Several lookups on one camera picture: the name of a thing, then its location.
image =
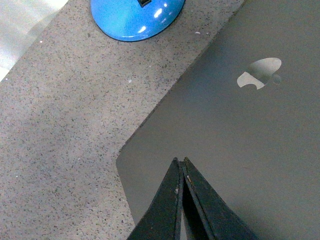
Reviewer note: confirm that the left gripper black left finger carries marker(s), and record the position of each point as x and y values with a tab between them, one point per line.
162	220

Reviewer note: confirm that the grey laptop computer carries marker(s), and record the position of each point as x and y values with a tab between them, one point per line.
247	115

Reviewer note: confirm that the white pleated curtain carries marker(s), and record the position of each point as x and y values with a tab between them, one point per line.
21	22

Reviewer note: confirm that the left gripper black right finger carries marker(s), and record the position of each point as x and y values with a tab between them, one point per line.
219	221

